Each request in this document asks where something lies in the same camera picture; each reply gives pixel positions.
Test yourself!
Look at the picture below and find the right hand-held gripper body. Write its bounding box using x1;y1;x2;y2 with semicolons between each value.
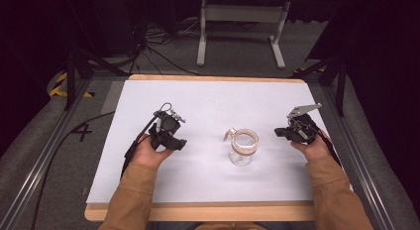
284;102;323;146

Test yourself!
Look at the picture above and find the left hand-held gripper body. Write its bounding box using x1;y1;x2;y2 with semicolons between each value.
148;102;186;151

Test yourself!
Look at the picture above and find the clear glass jar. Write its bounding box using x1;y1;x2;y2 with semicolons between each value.
223;127;261;168

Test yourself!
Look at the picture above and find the person's right hand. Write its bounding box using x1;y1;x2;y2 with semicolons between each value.
290;130;332;164

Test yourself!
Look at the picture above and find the person's left hand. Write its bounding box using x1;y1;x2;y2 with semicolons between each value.
131;133;174;170

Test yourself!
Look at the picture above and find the white table mat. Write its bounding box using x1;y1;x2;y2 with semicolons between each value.
86;78;354;205

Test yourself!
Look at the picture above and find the black tripod stand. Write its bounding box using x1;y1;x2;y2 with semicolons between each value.
290;53;349;118
63;47;131;112

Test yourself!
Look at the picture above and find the yellow black striped tape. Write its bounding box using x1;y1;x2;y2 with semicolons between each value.
49;71;96;99

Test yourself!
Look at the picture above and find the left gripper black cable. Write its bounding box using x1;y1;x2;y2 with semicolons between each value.
120;115;158;178

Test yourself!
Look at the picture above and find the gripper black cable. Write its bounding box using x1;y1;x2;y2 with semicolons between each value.
313;125;343;169
120;115;158;178

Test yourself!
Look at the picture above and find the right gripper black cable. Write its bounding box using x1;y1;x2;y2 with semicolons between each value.
313;125;343;169

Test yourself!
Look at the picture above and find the aluminium floor rail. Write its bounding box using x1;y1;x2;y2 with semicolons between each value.
320;84;397;230
0;78;93;230

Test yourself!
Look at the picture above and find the bundle of floor cables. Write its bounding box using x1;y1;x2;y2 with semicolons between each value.
130;15;203;76

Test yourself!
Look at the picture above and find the black floor cable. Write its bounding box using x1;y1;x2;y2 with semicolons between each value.
29;111;116;230

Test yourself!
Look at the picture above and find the white metal stand frame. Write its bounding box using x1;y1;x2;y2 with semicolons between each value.
196;0;292;70

